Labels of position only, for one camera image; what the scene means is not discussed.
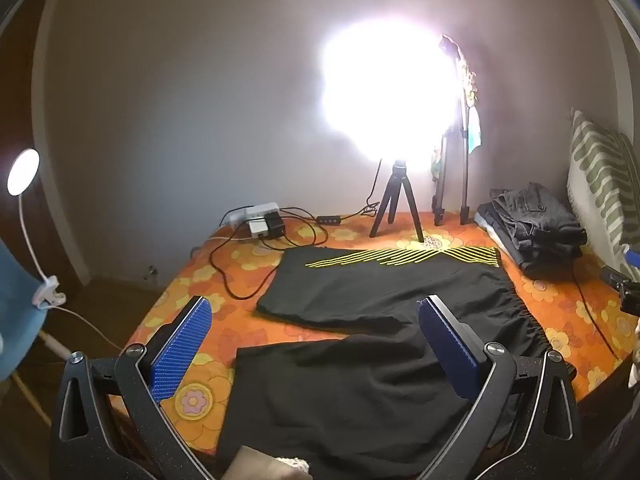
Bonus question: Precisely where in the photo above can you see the colourful hanging cloth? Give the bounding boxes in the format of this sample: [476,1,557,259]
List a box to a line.
[430,35,483,181]

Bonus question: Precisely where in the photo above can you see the stack of folded dark clothes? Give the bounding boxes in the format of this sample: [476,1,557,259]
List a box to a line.
[474,183,588,276]

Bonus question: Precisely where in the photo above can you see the bright ring light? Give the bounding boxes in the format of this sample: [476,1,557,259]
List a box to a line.
[320,22,461,161]

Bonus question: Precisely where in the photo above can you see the black pants with yellow stripes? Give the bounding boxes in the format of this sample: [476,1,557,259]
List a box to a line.
[216,246,577,480]

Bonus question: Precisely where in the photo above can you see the brown wooden door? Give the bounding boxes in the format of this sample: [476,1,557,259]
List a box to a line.
[0,0,93,291]

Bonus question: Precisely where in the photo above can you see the white power strip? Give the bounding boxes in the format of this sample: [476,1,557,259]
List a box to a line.
[221,202,281,228]

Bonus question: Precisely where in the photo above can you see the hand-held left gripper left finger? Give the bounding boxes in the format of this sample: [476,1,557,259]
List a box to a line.
[50,296,221,480]

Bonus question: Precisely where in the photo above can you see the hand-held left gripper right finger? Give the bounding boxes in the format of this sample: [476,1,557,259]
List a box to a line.
[417,296,583,480]

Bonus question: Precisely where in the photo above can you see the tall folded metal tripod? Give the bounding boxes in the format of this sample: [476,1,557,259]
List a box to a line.
[431,35,473,227]

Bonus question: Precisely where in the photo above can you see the blue chair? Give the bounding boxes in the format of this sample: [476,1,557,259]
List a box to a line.
[0,240,71,428]

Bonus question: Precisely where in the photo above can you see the white clip lamp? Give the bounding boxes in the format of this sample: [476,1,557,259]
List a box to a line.
[6,149,68,308]

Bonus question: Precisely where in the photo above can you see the thin black cable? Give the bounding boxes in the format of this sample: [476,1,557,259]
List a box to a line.
[570,270,617,358]

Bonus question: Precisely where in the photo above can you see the black ring light cable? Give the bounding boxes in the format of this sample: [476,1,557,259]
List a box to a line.
[280,157,383,223]

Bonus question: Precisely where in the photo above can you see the beige cloth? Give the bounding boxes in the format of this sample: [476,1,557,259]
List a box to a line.
[234,444,313,480]

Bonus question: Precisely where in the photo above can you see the looped black cable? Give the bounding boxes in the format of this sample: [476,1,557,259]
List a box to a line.
[209,205,331,301]

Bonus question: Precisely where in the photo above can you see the green striped pillow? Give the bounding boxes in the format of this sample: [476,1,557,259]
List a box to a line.
[565,108,640,271]

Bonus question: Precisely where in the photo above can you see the white lamp cable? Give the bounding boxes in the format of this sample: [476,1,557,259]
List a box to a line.
[57,305,126,356]

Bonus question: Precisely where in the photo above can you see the orange floral bed sheet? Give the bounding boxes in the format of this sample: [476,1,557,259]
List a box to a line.
[122,210,631,461]

